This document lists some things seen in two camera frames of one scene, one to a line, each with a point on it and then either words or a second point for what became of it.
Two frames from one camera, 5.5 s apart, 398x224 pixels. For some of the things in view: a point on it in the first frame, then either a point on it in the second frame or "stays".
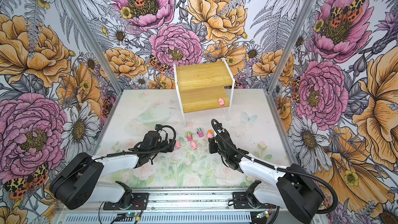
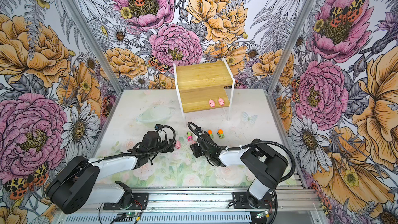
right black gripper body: x=214 y=149 to x=198 y=151
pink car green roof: x=189 y=136 stays
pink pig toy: x=221 y=101 stays
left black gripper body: x=164 y=149 stays
